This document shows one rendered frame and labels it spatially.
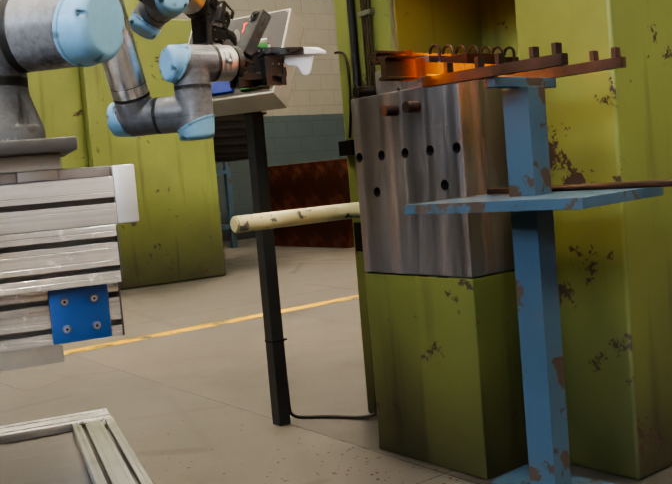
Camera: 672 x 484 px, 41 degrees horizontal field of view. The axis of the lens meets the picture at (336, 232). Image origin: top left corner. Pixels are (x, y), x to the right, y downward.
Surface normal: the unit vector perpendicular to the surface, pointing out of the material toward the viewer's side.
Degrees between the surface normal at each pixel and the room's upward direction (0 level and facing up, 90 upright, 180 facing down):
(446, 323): 90
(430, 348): 90
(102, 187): 90
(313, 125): 90
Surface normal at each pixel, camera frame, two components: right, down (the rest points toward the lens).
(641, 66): 0.62, 0.00
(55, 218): 0.37, 0.04
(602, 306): -0.78, 0.11
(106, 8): 0.95, 0.02
